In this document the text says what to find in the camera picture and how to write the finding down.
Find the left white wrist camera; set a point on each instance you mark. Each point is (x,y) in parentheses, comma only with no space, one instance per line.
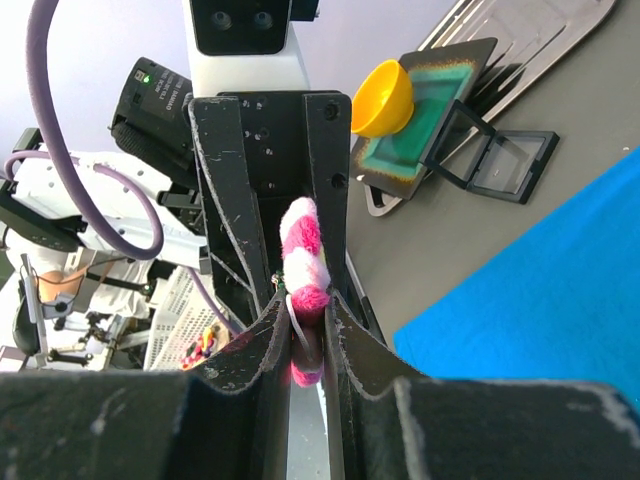
(245,46)

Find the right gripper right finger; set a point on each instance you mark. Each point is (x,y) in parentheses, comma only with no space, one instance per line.
(386,420)

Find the black box green lining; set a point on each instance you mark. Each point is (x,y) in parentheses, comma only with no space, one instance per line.
(394,163)

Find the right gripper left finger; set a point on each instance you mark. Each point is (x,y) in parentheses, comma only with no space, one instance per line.
(226,419)

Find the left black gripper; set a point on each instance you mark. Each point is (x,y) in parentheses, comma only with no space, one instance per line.
(236,163)

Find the pink flower smiley brooch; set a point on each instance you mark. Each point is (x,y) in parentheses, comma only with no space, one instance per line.
(306,280)

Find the blue t-shirt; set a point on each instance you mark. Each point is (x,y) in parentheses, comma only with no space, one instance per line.
(561,302)

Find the orange bowl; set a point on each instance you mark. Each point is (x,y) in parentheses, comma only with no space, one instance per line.
(383,104)

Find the small black square lid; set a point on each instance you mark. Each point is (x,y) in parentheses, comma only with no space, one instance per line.
(506,164)

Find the white perforated plastic basket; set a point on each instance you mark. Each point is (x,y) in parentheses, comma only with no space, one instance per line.
(181,315)

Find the metal tray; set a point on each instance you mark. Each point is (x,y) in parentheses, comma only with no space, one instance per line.
(533,36)

